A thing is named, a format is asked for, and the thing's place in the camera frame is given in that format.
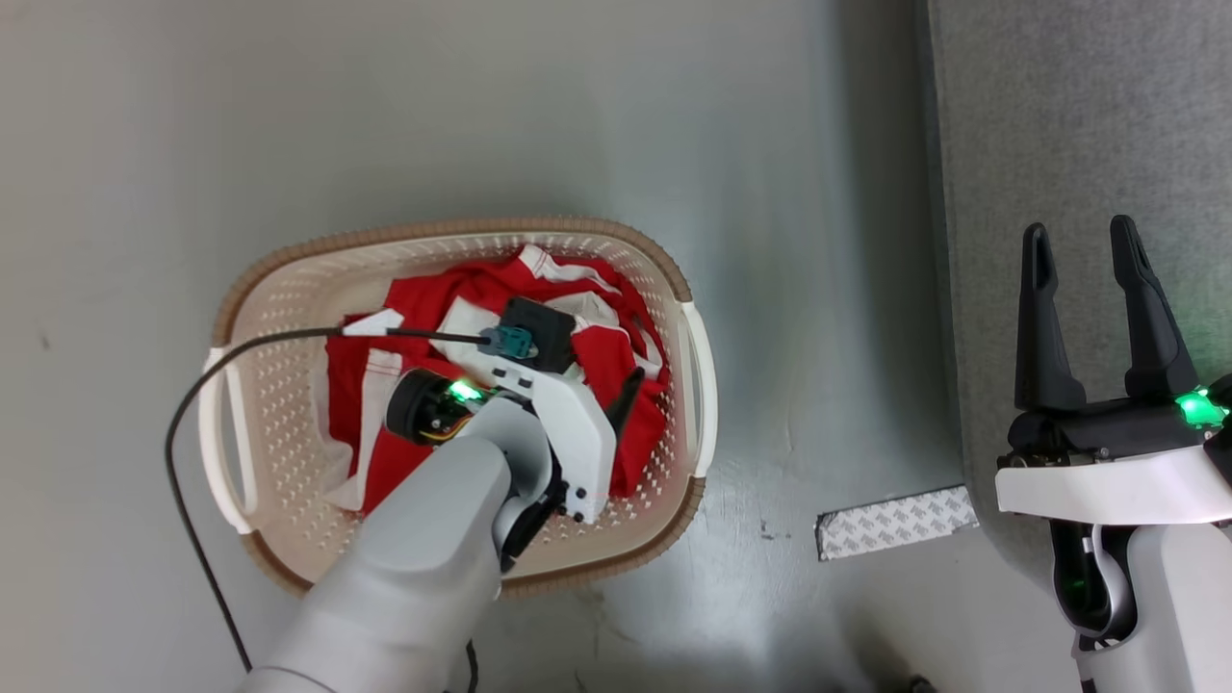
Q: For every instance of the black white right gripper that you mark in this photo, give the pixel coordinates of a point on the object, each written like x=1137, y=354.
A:
x=1107, y=481

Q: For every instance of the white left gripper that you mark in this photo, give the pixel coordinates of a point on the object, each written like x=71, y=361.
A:
x=582, y=443

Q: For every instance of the red and white garment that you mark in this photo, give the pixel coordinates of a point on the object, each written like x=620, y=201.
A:
x=433, y=294

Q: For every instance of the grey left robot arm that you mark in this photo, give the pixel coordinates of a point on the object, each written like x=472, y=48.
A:
x=414, y=577

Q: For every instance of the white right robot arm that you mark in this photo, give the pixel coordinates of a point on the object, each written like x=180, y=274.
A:
x=1174, y=606

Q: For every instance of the beige perforated laundry basket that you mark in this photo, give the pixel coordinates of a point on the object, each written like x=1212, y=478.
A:
x=289, y=289

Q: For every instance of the grey fabric sofa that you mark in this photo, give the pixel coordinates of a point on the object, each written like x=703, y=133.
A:
x=1059, y=115

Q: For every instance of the patterned grey tape strip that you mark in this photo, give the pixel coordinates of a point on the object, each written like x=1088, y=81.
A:
x=895, y=523

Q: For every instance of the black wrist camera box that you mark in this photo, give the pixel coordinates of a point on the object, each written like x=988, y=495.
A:
x=544, y=332

